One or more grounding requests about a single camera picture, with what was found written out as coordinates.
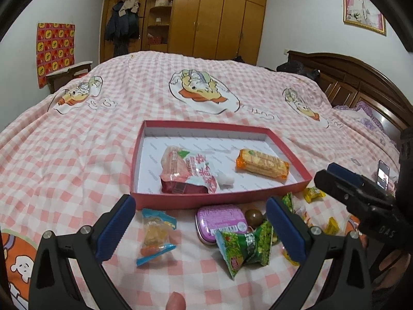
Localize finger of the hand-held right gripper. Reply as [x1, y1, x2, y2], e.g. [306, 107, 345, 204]
[327, 163, 396, 197]
[314, 169, 397, 223]

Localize smartphone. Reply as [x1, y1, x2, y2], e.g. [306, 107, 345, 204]
[376, 160, 390, 191]

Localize red yellow wall poster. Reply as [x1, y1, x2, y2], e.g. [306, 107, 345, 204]
[35, 22, 76, 89]

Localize small pale snack packet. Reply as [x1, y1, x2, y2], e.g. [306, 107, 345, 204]
[295, 206, 311, 230]

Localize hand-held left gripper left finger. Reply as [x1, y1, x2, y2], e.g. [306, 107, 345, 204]
[30, 195, 138, 310]

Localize framed wall picture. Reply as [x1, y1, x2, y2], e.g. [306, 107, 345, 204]
[342, 0, 387, 36]

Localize person's right hand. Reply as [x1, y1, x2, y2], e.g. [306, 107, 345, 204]
[370, 250, 411, 285]

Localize brown chocolate ball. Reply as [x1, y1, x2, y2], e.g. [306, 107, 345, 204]
[244, 209, 263, 227]

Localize person's left hand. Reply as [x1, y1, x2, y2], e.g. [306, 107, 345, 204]
[165, 291, 187, 310]

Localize person's right forearm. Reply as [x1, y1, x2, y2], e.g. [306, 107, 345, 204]
[370, 278, 413, 310]

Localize small wooden table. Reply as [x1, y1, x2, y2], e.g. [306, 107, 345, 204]
[45, 61, 93, 94]

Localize pink orange snack packet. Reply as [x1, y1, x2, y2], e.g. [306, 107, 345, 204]
[346, 217, 359, 237]

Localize pink checked printed blanket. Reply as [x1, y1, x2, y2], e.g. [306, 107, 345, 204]
[0, 51, 402, 310]

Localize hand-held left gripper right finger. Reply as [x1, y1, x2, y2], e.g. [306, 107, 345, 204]
[265, 196, 371, 310]

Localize blue jelly candy packet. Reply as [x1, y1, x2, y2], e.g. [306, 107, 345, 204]
[136, 208, 177, 267]

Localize wooden wardrobe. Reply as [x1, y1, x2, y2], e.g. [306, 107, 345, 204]
[94, 0, 268, 66]

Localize green pea snack packet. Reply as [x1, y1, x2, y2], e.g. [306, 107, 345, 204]
[215, 221, 275, 280]

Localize wooden bed headboard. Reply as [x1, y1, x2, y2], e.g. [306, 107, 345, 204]
[287, 51, 410, 133]

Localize purple pillow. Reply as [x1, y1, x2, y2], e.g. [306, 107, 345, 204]
[334, 101, 400, 147]

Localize dark bag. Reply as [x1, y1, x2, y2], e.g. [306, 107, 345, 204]
[276, 61, 321, 82]

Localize purple tin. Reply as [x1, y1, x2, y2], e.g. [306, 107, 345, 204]
[195, 204, 249, 244]

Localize red cardboard box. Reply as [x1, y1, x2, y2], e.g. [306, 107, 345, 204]
[130, 120, 313, 210]

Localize yellow snack packet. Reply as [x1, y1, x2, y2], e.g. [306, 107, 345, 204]
[323, 217, 339, 235]
[283, 248, 300, 266]
[303, 187, 327, 204]

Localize green candy wrapper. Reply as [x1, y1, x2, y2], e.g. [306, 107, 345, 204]
[280, 192, 295, 214]

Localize orange cracker packet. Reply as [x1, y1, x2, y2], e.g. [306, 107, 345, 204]
[235, 149, 290, 184]

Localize hanging dark coats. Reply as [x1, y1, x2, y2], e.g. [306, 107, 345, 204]
[105, 0, 141, 57]

